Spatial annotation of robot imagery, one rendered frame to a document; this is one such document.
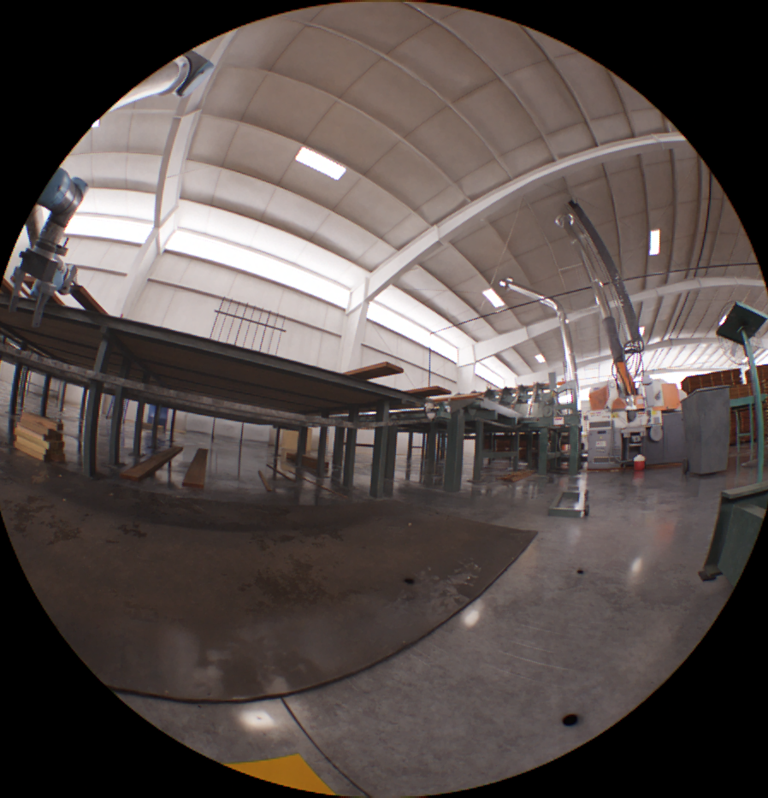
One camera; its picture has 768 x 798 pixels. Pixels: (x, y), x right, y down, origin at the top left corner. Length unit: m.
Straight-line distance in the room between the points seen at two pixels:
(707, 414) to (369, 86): 7.57
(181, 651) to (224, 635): 0.10
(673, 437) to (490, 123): 7.45
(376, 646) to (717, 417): 3.64
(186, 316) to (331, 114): 6.61
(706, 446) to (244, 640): 3.77
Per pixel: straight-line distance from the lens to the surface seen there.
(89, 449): 1.60
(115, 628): 0.62
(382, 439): 1.78
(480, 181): 7.33
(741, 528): 0.87
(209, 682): 0.51
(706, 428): 3.56
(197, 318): 8.03
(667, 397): 5.53
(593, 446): 5.02
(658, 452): 5.59
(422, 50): 6.62
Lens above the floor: 0.43
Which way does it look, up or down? 11 degrees up
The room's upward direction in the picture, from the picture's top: 5 degrees clockwise
